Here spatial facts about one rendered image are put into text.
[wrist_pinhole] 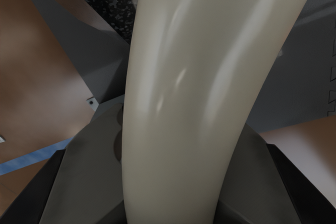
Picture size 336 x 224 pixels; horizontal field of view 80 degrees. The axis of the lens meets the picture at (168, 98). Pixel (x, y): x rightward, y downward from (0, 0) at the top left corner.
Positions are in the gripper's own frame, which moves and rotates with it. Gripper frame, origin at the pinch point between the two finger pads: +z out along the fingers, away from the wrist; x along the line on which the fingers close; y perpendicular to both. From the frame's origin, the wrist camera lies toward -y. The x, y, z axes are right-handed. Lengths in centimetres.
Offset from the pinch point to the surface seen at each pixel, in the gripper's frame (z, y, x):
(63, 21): 88, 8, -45
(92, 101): 91, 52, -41
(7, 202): 101, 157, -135
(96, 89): 90, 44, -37
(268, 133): 89, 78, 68
